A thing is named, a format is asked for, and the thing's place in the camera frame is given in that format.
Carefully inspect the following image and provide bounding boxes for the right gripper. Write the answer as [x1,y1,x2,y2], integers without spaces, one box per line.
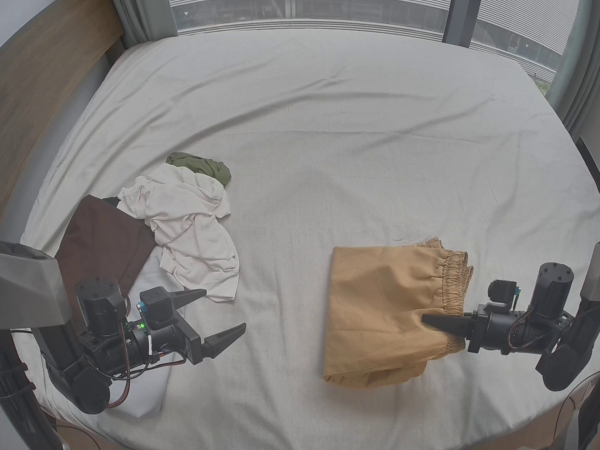
[465,303,517,355]

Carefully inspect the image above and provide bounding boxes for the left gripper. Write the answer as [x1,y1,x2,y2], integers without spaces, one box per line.
[151,289,248,366]

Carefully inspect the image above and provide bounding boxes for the tan shorts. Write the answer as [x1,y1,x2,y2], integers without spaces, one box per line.
[322,237,475,388]

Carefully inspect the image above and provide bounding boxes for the bed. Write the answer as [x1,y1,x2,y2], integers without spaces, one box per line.
[0,0,600,450]

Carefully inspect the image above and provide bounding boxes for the cream garment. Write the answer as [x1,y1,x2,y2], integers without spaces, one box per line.
[117,163,241,303]

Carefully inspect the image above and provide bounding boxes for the pale grey garment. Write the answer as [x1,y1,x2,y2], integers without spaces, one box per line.
[105,247,172,418]

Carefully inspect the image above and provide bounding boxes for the brown garment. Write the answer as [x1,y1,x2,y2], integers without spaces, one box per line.
[55,195,155,299]

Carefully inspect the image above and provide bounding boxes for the green garment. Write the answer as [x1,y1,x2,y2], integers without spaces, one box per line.
[165,152,232,187]

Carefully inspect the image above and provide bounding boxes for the grey-green curtain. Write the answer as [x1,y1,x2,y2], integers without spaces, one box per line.
[101,0,179,48]
[544,0,600,135]

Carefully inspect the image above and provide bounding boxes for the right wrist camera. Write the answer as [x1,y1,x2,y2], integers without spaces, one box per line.
[487,279,522,315]

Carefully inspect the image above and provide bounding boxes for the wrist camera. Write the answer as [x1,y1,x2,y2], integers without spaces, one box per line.
[487,279,522,315]
[137,287,178,332]

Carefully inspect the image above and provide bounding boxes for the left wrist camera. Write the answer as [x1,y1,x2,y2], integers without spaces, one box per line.
[137,287,178,332]

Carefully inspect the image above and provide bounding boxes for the black cable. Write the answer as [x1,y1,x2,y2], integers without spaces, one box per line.
[105,361,186,410]

